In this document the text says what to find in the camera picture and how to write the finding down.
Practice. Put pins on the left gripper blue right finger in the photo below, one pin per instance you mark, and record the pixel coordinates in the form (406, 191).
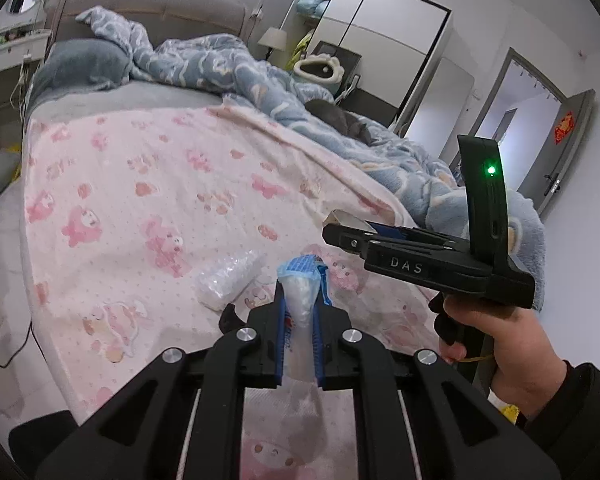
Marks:
(321, 333)

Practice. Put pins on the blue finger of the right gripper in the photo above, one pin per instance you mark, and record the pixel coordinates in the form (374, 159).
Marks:
(372, 248)
(402, 234)

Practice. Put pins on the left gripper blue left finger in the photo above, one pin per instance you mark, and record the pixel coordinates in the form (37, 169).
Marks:
(280, 339)

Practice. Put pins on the cardboard tape roll core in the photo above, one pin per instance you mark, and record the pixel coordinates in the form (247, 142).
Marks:
(340, 217)

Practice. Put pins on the blue tissue pack wrapper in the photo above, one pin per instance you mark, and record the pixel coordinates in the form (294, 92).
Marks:
(302, 281)

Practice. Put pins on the black right sleeve forearm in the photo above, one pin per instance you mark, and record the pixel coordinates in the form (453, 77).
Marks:
(567, 430)

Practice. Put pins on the dark green trash bin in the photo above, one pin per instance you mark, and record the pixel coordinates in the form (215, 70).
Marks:
(31, 442)

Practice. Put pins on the person's right hand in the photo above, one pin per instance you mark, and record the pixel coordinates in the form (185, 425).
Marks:
(529, 370)

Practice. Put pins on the blue cloud pattern duvet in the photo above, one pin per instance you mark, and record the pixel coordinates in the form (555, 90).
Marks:
(222, 64)

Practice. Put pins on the clear bubble wrap piece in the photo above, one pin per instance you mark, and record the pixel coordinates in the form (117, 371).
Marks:
(222, 281)

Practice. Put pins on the dark grey cat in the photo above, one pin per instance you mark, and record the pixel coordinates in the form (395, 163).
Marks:
(344, 122)

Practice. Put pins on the pink cartoon print blanket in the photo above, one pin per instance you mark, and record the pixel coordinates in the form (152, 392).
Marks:
(124, 210)

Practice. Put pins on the cream flower cat bed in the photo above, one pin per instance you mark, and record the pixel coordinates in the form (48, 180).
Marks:
(321, 69)

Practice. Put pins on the white sliding door wardrobe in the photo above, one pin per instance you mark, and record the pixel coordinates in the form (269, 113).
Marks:
(399, 42)

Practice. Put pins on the white bedside lamp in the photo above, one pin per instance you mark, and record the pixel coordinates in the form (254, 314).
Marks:
(273, 39)

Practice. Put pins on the blue plush toy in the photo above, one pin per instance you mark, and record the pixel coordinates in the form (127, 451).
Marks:
(312, 8)

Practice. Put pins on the grey upholstered bed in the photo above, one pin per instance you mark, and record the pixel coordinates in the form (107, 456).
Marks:
(219, 413)

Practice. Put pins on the blue-grey pillow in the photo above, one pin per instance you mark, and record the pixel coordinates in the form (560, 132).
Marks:
(79, 66)

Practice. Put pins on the white dressing table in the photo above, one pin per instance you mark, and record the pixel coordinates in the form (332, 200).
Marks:
(19, 59)

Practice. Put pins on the grey door frame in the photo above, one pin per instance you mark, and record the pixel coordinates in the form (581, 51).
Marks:
(538, 129)

